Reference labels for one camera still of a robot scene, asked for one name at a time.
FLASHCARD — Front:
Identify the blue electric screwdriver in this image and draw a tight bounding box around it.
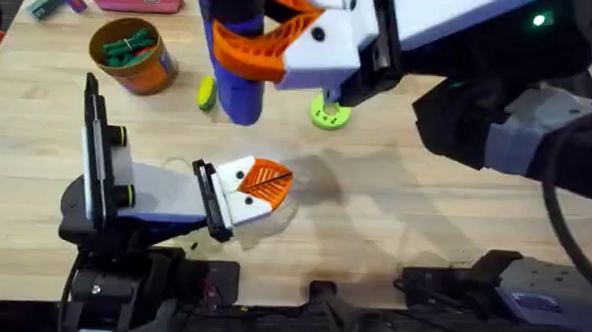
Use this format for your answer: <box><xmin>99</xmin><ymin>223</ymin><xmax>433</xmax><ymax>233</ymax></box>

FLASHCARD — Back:
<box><xmin>190</xmin><ymin>0</ymin><xmax>271</xmax><ymax>129</ymax></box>

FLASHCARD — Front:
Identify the green disc with holes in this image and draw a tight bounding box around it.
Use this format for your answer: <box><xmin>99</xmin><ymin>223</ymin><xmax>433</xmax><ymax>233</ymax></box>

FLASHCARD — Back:
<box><xmin>308</xmin><ymin>92</ymin><xmax>353</xmax><ymax>132</ymax></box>

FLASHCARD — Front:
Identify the black upright wrist plate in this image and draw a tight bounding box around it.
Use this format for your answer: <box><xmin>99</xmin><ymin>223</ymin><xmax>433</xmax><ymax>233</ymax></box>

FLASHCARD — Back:
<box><xmin>76</xmin><ymin>71</ymin><xmax>115</xmax><ymax>230</ymax></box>

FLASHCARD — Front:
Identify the brown tub with toys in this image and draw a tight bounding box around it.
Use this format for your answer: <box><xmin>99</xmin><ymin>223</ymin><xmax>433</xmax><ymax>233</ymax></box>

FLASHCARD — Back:
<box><xmin>85</xmin><ymin>15</ymin><xmax>183</xmax><ymax>99</ymax></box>

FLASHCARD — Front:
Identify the teal box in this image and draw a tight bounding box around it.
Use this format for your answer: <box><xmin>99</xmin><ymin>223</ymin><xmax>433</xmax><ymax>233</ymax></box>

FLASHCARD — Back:
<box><xmin>26</xmin><ymin>0</ymin><xmax>65</xmax><ymax>23</ymax></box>

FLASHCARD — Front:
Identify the black rail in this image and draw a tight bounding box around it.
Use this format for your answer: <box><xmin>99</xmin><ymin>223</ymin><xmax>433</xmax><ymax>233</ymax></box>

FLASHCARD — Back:
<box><xmin>0</xmin><ymin>292</ymin><xmax>592</xmax><ymax>332</ymax></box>

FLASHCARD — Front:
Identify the black cable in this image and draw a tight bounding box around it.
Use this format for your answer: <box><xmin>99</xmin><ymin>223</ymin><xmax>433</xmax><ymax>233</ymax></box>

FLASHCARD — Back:
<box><xmin>536</xmin><ymin>106</ymin><xmax>592</xmax><ymax>306</ymax></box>

